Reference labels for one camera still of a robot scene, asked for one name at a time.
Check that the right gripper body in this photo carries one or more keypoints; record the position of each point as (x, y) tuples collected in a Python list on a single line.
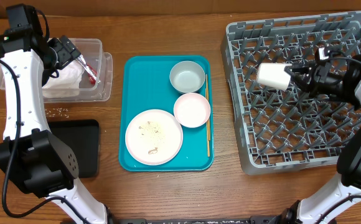
[(332, 82)]

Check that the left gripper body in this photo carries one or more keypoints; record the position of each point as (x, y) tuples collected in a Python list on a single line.
[(65, 53)]

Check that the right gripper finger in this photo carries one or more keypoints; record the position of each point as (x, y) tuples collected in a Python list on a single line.
[(301, 82), (297, 69)]

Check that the white cup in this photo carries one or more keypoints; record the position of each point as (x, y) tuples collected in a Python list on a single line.
[(273, 75)]

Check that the red snack wrapper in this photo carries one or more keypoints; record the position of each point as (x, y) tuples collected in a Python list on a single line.
[(92, 74)]

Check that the white napkin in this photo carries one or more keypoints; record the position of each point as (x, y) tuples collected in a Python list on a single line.
[(69, 77)]

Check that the grey bowl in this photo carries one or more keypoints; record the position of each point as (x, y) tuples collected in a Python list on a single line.
[(187, 77)]

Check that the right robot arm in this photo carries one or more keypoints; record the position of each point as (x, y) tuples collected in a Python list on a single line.
[(344, 189)]

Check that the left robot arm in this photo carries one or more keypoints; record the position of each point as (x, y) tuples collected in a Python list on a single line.
[(31, 156)]

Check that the grey dishwasher rack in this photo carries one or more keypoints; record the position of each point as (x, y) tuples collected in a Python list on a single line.
[(286, 130)]

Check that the clear plastic bin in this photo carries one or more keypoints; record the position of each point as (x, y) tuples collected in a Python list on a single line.
[(101, 62)]

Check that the black tray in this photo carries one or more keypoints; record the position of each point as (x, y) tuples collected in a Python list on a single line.
[(83, 137)]

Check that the wooden chopstick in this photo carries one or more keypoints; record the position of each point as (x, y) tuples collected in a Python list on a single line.
[(209, 112), (208, 142)]

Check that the teal serving tray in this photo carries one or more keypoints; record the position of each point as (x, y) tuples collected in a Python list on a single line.
[(146, 86)]

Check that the small pink bowl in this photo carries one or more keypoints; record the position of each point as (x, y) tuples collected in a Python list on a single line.
[(192, 110)]

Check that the large white plate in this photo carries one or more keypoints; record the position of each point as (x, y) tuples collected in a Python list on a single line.
[(154, 137)]

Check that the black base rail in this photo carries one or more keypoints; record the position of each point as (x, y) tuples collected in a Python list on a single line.
[(261, 219)]

